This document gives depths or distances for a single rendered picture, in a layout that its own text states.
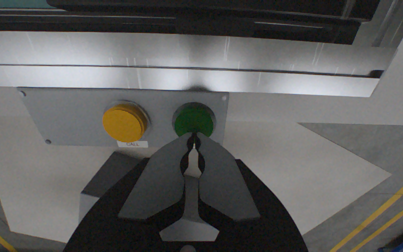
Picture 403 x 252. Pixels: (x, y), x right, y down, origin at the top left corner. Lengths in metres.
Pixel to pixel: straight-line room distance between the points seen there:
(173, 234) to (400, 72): 0.49
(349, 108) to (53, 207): 0.74
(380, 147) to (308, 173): 1.93
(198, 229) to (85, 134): 0.24
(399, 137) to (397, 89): 2.00
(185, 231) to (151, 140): 0.21
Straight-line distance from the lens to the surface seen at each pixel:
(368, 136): 2.11
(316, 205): 0.57
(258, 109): 0.27
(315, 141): 0.38
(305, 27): 0.22
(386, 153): 2.47
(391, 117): 0.46
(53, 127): 0.22
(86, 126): 0.20
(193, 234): 0.34
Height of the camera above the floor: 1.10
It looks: 62 degrees down
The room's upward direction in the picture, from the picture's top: 177 degrees clockwise
